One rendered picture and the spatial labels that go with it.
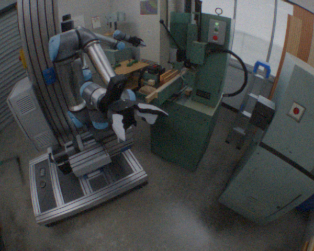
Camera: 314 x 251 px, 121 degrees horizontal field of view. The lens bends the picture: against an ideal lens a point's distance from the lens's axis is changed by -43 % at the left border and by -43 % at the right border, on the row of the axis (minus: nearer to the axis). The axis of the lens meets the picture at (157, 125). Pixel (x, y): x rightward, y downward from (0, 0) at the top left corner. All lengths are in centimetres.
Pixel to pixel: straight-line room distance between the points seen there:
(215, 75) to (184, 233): 135
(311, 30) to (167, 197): 270
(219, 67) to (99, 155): 99
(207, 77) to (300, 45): 157
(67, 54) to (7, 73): 307
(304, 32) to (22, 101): 281
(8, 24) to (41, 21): 283
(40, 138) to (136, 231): 112
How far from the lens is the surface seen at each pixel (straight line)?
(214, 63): 113
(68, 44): 74
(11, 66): 371
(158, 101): 111
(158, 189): 163
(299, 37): 227
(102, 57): 72
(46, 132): 111
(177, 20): 120
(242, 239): 170
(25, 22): 97
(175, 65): 134
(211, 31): 103
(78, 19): 399
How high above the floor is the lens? 149
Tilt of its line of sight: 42 degrees down
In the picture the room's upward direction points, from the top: straight up
